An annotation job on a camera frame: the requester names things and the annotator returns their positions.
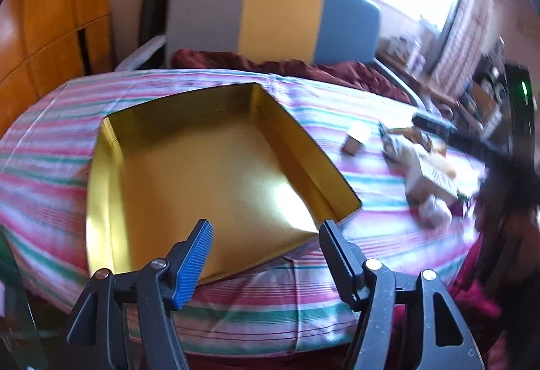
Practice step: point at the white cardboard box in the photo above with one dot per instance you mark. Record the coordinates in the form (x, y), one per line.
(430, 180)

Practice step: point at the dark red cloth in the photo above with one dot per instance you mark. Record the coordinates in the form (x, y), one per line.
(337, 75)

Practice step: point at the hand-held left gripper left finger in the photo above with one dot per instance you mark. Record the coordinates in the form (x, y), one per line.
(194, 264)

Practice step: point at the grey yellow blue chair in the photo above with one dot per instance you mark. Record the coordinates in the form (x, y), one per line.
(278, 16)

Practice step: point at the wooden wardrobe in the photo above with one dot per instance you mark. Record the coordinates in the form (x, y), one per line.
(46, 24)

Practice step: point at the glass table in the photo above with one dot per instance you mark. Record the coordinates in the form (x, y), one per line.
(17, 311)

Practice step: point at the pink curtain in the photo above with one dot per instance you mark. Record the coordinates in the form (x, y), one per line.
(468, 28)

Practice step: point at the cluttered wooden desk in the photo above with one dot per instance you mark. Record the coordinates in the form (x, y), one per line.
(476, 100)

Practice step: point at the person's magenta clothing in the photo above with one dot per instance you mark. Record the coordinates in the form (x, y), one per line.
(476, 294)

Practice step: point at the clear plastic bag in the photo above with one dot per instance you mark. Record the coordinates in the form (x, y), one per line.
(434, 210)

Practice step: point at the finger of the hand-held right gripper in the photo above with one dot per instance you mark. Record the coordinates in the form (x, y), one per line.
(447, 130)

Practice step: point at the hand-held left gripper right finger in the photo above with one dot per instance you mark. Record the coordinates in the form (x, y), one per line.
(344, 264)

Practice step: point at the striped cloth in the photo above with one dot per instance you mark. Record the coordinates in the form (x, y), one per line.
(50, 167)

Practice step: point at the gold box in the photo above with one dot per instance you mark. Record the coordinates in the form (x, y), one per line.
(202, 167)

